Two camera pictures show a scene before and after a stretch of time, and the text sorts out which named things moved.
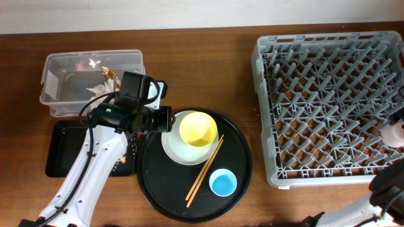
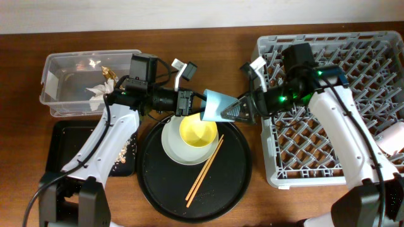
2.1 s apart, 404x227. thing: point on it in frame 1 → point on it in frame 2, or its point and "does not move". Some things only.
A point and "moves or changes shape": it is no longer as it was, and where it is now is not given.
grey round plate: x=177 y=150 does not move
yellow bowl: x=198 y=129 does not move
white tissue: x=106 y=87 does not move
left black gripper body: x=160 y=119 → x=182 y=101
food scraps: x=122 y=157 does not move
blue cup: x=223 y=182 → x=212 y=104
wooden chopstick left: x=205 y=166 does not move
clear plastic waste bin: x=67 y=75 does not move
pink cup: x=392 y=134 moves or changes shape
